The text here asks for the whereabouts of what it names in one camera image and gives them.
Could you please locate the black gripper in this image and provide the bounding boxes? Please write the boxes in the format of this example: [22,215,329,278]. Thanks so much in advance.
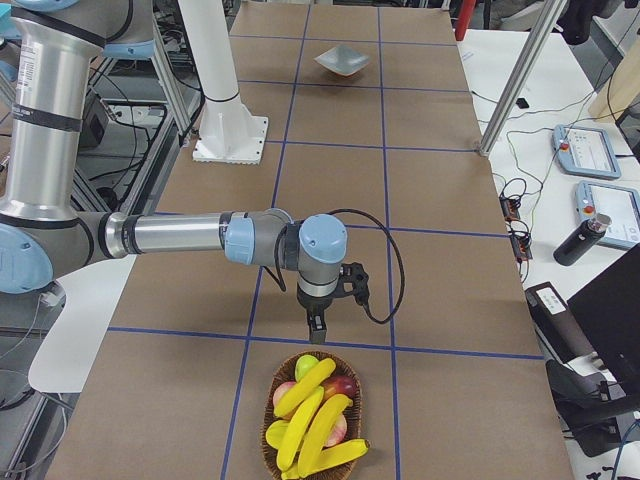
[297,291,332,343]

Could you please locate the yellow banana top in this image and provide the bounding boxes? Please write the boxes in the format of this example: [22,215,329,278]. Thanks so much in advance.
[274,358,336,418]

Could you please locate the yellow banana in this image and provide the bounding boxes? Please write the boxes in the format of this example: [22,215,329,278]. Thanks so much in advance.
[274,358,336,418]
[311,438,370,474]
[276,386,324,471]
[264,419,290,450]
[298,394,353,478]

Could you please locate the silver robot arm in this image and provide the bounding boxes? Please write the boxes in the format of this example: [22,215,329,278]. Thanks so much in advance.
[1,1,349,344]

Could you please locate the woven brown basket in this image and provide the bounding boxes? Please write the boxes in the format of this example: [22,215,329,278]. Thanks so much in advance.
[261,351,370,479]

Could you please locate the grey square plate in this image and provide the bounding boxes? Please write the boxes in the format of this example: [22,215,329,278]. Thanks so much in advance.
[314,45,370,77]

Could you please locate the green apple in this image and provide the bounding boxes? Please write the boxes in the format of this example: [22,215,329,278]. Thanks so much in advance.
[294,354,319,382]

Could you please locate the pink peach left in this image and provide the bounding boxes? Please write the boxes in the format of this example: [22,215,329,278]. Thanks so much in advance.
[272,381,296,408]

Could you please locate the pink peach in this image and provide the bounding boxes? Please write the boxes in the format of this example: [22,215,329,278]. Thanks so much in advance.
[272,381,296,408]
[324,414,348,448]

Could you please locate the pink peach right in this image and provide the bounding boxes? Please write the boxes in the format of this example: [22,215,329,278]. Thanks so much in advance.
[324,414,348,448]

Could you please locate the brown paper table cover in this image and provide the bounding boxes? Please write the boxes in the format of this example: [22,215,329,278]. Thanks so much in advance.
[48,2,572,479]

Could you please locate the small circuit board near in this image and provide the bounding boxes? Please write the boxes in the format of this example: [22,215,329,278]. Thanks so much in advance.
[509,230,532,262]

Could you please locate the small circuit board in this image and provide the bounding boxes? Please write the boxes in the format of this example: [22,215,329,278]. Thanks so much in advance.
[509,230,532,262]
[499,195,520,221]

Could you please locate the small circuit board far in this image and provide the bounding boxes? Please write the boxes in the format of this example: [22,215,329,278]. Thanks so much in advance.
[499,195,520,221]

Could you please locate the black box with label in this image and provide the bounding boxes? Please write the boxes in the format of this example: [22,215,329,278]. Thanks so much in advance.
[525,282,602,363]

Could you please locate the black bottle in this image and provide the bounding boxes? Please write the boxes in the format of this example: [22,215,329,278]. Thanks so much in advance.
[553,213,612,266]

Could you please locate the black monitor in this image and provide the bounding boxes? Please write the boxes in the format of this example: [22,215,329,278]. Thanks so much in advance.
[568,246,639,394]

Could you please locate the teach pendant far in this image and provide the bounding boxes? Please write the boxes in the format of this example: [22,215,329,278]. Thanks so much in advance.
[552,124,621,180]

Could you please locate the teach pendant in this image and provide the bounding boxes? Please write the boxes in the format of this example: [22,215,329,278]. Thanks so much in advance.
[575,180,639,250]
[552,124,621,180]

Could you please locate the teach pendant near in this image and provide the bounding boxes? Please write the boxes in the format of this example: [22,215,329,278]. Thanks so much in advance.
[575,180,639,250]

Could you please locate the black camera cable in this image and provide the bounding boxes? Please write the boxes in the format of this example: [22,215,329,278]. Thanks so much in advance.
[259,208,405,324]

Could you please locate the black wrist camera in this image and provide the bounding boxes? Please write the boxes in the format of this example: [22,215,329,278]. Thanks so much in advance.
[334,262,370,307]

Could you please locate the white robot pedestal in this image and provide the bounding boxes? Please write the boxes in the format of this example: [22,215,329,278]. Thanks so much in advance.
[179,0,269,164]

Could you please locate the aluminium frame post left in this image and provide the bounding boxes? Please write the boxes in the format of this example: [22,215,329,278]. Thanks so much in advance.
[151,32,191,147]

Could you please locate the aluminium frame post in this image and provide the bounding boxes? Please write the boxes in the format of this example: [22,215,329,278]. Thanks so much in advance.
[477,0,568,157]
[151,32,191,147]

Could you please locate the aluminium frame post right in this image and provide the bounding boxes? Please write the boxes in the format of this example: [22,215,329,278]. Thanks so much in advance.
[477,0,568,157]

